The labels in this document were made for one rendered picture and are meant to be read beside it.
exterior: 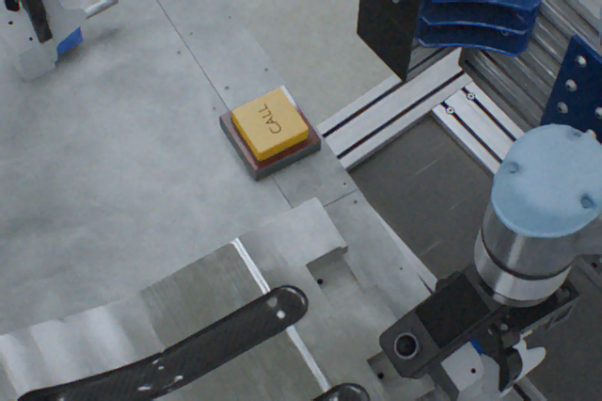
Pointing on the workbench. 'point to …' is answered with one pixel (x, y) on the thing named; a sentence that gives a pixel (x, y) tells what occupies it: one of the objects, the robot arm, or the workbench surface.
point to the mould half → (135, 312)
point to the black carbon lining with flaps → (197, 357)
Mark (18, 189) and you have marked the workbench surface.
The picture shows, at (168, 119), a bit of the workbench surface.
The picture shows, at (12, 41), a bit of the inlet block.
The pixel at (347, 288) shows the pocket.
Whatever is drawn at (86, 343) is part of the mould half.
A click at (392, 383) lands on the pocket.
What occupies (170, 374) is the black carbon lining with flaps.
